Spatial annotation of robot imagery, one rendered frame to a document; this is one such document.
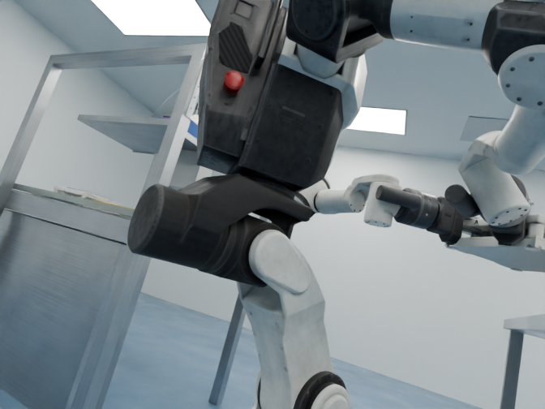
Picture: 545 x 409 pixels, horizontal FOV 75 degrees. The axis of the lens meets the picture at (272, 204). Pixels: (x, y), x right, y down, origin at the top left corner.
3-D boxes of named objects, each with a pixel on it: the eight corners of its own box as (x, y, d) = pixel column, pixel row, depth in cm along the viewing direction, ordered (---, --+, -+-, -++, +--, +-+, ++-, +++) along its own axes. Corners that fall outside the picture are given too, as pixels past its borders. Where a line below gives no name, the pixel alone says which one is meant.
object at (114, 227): (175, 255, 174) (182, 235, 176) (130, 244, 149) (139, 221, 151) (27, 213, 234) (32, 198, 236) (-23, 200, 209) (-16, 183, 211)
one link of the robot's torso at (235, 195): (143, 259, 49) (183, 141, 52) (118, 248, 59) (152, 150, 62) (289, 295, 65) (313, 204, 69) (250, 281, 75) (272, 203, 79)
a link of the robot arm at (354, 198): (399, 216, 85) (356, 216, 96) (405, 180, 87) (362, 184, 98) (381, 208, 82) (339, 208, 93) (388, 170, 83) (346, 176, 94)
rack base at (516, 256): (621, 277, 76) (622, 267, 77) (534, 247, 71) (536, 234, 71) (515, 270, 100) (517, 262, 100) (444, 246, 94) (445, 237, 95)
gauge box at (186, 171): (204, 196, 181) (216, 160, 185) (192, 189, 172) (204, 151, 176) (173, 191, 191) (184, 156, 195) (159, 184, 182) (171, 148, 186)
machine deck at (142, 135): (216, 161, 184) (217, 154, 185) (166, 127, 152) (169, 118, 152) (132, 152, 213) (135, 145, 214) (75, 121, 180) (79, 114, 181)
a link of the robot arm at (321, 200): (344, 224, 94) (298, 222, 110) (366, 201, 98) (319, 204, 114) (326, 190, 90) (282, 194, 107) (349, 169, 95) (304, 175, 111)
